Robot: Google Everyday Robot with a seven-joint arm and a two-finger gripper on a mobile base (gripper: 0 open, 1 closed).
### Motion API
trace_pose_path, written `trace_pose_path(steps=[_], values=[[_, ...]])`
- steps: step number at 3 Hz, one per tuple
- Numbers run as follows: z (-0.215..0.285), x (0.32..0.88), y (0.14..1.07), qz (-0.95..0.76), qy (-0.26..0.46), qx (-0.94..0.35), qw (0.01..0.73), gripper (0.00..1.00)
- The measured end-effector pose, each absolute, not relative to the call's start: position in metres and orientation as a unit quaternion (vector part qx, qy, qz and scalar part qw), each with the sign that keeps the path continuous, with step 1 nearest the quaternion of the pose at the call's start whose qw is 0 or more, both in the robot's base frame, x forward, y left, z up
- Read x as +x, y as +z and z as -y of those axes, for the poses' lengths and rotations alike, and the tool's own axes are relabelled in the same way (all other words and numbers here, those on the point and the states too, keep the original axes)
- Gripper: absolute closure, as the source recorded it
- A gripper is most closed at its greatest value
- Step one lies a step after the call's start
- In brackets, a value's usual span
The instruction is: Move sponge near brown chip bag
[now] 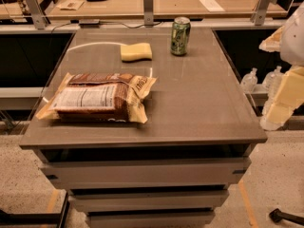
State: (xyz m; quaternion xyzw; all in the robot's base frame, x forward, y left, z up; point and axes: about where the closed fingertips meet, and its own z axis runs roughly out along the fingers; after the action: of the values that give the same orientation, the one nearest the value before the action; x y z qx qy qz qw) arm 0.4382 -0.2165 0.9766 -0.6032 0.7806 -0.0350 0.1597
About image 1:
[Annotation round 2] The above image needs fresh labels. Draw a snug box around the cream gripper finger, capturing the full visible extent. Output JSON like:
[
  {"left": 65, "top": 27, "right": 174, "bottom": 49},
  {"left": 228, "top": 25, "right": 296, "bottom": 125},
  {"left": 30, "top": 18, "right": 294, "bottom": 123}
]
[
  {"left": 258, "top": 27, "right": 283, "bottom": 52},
  {"left": 266, "top": 66, "right": 304, "bottom": 124}
]

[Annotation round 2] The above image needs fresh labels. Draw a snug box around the yellow sponge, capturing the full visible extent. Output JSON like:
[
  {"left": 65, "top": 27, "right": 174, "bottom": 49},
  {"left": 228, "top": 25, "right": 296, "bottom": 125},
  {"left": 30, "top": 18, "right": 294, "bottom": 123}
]
[{"left": 121, "top": 43, "right": 152, "bottom": 62}]

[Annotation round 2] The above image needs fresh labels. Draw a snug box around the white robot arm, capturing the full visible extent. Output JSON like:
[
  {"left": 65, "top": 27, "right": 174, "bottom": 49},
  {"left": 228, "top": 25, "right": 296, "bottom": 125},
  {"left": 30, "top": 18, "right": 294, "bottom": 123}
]
[{"left": 259, "top": 2, "right": 304, "bottom": 130}]

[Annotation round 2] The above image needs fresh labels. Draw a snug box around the brown chip bag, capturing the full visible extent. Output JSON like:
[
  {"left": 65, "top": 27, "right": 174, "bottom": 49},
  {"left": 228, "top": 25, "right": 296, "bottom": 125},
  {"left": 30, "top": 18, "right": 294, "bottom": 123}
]
[{"left": 36, "top": 73, "right": 157, "bottom": 124}]

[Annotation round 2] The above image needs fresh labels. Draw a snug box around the white paper sheet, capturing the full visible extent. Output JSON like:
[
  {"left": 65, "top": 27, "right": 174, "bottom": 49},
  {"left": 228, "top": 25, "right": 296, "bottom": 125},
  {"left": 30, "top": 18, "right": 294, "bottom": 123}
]
[{"left": 199, "top": 0, "right": 224, "bottom": 12}]

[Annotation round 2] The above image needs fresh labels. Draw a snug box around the green soda can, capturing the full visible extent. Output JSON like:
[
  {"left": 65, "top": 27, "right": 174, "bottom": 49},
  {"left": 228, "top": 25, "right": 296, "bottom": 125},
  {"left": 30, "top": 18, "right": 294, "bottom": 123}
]
[{"left": 170, "top": 17, "right": 191, "bottom": 56}]

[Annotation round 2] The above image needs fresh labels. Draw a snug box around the black chair base leg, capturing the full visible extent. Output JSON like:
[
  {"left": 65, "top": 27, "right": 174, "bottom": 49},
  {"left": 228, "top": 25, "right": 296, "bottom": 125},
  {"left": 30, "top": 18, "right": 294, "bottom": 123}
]
[{"left": 269, "top": 208, "right": 304, "bottom": 225}]

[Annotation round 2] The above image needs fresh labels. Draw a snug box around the grey drawer cabinet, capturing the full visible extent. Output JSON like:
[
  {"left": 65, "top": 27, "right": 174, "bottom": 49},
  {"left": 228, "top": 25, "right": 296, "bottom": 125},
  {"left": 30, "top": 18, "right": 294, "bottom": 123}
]
[{"left": 21, "top": 27, "right": 267, "bottom": 228}]

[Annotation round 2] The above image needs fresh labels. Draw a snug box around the small paper card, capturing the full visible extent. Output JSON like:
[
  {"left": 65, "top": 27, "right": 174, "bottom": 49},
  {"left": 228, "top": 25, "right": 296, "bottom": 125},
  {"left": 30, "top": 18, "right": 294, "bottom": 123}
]
[{"left": 58, "top": 0, "right": 84, "bottom": 10}]

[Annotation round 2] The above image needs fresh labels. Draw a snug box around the grey metal bracket right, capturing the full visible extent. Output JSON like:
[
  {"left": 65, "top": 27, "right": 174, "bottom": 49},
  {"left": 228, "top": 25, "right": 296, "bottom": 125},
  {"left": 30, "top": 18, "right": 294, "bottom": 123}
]
[{"left": 251, "top": 0, "right": 272, "bottom": 26}]

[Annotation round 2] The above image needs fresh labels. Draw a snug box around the grey metal bracket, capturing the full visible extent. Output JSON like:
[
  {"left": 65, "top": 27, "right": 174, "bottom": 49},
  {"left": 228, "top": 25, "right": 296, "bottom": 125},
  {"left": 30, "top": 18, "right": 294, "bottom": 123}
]
[
  {"left": 251, "top": 0, "right": 272, "bottom": 26},
  {"left": 143, "top": 0, "right": 154, "bottom": 27},
  {"left": 25, "top": 0, "right": 48, "bottom": 29}
]

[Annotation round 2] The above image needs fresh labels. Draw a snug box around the grey metal bracket middle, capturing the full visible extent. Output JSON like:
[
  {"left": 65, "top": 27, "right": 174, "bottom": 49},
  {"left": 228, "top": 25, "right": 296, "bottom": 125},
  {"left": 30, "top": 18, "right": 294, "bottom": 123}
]
[{"left": 143, "top": 0, "right": 154, "bottom": 27}]

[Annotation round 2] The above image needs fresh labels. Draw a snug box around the grey metal bracket left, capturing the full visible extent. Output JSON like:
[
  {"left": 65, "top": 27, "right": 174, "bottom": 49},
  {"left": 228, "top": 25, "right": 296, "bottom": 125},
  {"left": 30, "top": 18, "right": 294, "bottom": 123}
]
[{"left": 25, "top": 0, "right": 48, "bottom": 29}]

